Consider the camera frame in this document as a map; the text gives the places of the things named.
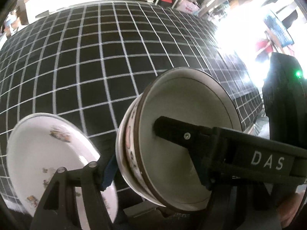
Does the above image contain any white decorated plate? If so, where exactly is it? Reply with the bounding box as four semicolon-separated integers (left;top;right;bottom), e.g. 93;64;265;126
7;113;118;229

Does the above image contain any pink bag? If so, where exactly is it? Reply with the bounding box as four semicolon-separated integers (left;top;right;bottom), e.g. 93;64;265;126
176;0;199;14

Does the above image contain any black white grid tablecloth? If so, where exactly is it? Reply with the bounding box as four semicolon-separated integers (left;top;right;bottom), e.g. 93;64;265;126
1;2;262;212

